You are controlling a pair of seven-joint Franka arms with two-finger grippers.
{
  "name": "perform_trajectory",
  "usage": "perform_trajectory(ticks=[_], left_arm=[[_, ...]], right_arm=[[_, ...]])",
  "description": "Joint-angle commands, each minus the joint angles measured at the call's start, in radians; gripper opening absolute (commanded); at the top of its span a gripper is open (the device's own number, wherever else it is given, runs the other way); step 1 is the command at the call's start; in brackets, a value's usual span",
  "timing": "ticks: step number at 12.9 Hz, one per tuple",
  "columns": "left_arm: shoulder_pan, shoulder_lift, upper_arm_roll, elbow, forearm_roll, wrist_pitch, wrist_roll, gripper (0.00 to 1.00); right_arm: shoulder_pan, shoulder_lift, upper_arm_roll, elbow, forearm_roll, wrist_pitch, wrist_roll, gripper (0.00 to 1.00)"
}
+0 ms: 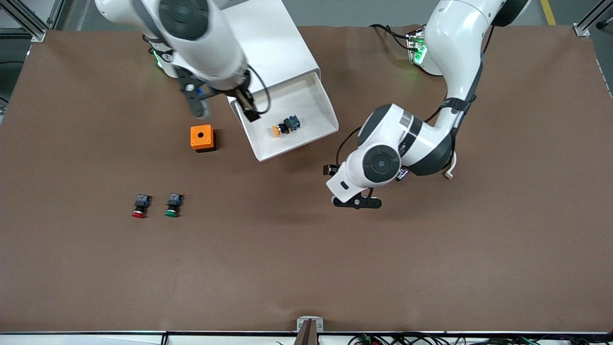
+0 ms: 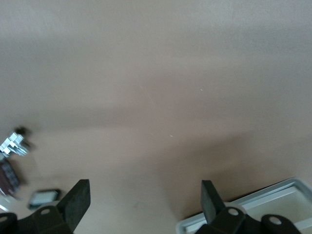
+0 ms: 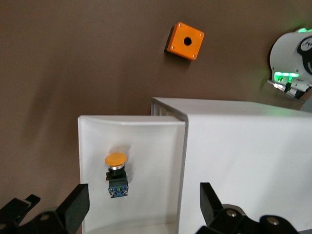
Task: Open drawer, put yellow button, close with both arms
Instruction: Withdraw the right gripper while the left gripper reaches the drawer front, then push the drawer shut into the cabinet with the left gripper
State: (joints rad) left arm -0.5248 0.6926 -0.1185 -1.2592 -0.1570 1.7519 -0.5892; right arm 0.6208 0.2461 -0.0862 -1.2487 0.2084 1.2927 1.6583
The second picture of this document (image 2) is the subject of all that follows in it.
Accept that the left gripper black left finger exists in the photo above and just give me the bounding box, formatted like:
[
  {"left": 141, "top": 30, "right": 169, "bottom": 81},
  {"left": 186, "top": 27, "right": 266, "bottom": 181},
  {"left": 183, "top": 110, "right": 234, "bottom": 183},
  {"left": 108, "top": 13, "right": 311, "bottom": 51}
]
[{"left": 58, "top": 179, "right": 91, "bottom": 232}]

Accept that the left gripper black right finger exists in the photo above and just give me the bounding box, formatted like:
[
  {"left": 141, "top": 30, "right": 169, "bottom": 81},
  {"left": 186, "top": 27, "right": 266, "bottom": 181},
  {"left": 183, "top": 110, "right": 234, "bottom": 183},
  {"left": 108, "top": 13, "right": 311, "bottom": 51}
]
[{"left": 201, "top": 180, "right": 226, "bottom": 224}]

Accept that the white cabinet drawer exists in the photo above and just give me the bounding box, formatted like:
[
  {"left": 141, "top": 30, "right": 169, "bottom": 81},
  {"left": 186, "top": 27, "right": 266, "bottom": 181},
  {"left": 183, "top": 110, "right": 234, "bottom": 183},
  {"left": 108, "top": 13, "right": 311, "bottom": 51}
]
[{"left": 175, "top": 176, "right": 312, "bottom": 234}]

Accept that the black white-faced push button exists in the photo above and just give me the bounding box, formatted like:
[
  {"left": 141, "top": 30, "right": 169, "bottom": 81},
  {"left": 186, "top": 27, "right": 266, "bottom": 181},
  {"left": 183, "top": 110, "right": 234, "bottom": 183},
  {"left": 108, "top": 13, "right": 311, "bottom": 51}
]
[{"left": 28, "top": 189, "right": 61, "bottom": 211}]

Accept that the brown terminal block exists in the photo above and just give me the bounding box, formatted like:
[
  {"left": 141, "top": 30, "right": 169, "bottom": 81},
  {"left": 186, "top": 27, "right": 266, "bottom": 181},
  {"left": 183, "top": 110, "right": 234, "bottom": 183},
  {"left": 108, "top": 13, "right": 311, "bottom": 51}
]
[{"left": 0, "top": 157, "right": 22, "bottom": 198}]

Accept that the silver key switch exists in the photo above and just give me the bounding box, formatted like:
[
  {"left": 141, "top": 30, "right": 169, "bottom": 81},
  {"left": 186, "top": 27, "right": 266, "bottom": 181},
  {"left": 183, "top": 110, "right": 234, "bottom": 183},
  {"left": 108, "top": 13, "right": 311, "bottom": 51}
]
[{"left": 0, "top": 126, "right": 34, "bottom": 158}]

